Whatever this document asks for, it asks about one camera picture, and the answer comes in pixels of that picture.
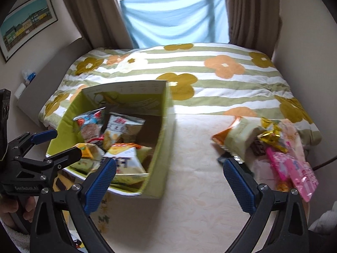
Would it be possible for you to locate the person's left hand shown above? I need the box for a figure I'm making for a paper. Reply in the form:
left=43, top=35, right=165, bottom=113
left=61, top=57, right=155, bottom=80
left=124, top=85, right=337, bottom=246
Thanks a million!
left=0, top=197, right=36, bottom=229

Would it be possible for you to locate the floral striped quilt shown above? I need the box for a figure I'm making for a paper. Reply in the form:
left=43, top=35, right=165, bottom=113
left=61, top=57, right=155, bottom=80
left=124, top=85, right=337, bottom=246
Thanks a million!
left=38, top=43, right=322, bottom=146

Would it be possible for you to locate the orange yellow snack bag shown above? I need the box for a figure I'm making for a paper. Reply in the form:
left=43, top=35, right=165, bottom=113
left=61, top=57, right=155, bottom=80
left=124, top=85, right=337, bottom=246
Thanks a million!
left=103, top=143, right=152, bottom=185

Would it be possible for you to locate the grey-white chip bag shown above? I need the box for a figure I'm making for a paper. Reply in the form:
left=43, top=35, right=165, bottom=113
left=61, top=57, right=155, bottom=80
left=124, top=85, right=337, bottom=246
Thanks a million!
left=102, top=112, right=146, bottom=151

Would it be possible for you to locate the left brown curtain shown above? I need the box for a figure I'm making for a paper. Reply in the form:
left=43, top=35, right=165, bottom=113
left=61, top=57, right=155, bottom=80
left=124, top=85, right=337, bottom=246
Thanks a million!
left=63, top=0, right=134, bottom=49

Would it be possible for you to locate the yellow-green cardboard box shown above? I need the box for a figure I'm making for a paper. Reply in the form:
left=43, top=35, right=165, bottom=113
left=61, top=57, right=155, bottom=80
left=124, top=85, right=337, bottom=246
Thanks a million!
left=46, top=80, right=175, bottom=198

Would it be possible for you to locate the blue pink shrimp snack bag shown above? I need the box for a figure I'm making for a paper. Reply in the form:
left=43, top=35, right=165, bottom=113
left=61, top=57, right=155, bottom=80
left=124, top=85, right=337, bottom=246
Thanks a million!
left=72, top=107, right=105, bottom=143

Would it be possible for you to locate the gold foil candy bag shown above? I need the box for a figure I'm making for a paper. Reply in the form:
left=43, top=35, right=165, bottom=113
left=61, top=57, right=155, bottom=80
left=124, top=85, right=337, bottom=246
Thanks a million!
left=258, top=118, right=288, bottom=153

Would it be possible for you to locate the framed city picture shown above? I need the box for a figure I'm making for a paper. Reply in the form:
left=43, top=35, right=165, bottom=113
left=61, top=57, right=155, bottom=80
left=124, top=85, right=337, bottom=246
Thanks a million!
left=1, top=0, right=58, bottom=62

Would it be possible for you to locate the black cable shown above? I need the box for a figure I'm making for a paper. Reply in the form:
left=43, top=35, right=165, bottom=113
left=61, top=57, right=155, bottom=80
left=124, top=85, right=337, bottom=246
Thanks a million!
left=312, top=155, right=337, bottom=171

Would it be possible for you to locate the right brown curtain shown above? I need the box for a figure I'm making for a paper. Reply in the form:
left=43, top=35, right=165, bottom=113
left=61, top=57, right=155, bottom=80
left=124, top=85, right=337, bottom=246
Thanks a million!
left=226, top=0, right=281, bottom=57

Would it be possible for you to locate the grey bed headboard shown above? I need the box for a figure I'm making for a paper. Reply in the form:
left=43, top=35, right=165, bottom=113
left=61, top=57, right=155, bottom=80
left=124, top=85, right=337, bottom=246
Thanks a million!
left=17, top=38, right=91, bottom=127

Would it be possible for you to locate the pink floral pillowcase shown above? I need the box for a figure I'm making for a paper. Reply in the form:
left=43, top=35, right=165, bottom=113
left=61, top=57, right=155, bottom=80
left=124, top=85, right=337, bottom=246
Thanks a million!
left=280, top=119, right=306, bottom=162

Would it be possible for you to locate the white yellow chip bag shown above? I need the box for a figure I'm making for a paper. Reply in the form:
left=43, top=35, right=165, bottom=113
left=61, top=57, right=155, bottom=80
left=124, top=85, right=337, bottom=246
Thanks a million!
left=69, top=143, right=105, bottom=175

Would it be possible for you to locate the blue window cloth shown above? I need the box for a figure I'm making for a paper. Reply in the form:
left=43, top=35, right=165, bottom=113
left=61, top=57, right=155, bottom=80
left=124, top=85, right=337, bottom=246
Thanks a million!
left=120, top=0, right=230, bottom=48

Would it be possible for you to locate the white roll on headboard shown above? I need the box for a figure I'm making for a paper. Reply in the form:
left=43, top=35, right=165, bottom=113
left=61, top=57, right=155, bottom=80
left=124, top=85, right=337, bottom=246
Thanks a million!
left=14, top=83, right=26, bottom=99

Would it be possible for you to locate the brown curtain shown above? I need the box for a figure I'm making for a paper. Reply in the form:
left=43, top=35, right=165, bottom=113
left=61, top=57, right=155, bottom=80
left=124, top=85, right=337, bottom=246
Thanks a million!
left=63, top=0, right=134, bottom=49
left=226, top=0, right=281, bottom=57

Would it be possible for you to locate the pale green snack bag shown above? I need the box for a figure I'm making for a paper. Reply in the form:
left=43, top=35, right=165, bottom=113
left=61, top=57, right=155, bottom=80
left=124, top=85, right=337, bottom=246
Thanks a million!
left=211, top=116, right=265, bottom=162

